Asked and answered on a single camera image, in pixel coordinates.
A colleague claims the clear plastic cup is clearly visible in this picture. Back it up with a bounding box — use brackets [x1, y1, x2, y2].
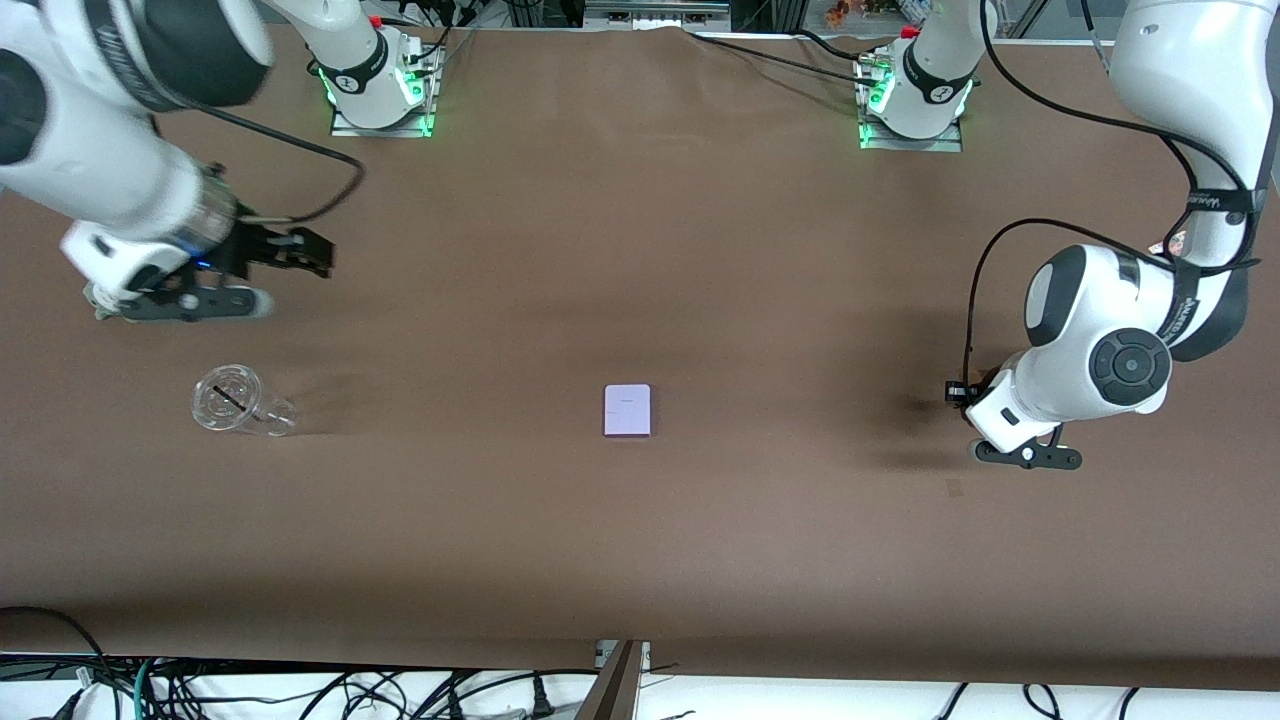
[191, 364, 299, 438]

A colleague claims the grey metal box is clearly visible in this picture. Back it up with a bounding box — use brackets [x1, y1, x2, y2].
[583, 0, 733, 31]

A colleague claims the dark metal table leg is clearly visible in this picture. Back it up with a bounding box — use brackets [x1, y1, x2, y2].
[575, 640, 652, 720]

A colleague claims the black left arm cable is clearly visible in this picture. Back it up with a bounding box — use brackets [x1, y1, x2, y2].
[963, 0, 1263, 391]

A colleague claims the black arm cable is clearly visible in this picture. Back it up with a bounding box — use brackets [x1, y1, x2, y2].
[150, 105, 364, 224]
[963, 0, 1263, 391]

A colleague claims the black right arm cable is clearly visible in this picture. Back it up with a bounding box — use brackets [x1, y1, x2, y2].
[150, 105, 364, 224]

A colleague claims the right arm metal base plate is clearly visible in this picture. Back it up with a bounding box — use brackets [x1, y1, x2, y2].
[330, 40, 442, 139]

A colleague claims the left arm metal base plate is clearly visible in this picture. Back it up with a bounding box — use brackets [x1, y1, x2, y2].
[857, 50, 965, 153]

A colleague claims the black cable on tabletop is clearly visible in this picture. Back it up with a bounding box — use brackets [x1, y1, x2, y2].
[685, 28, 891, 86]

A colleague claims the thick black floor cable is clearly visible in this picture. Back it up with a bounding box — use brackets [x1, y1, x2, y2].
[0, 605, 113, 720]

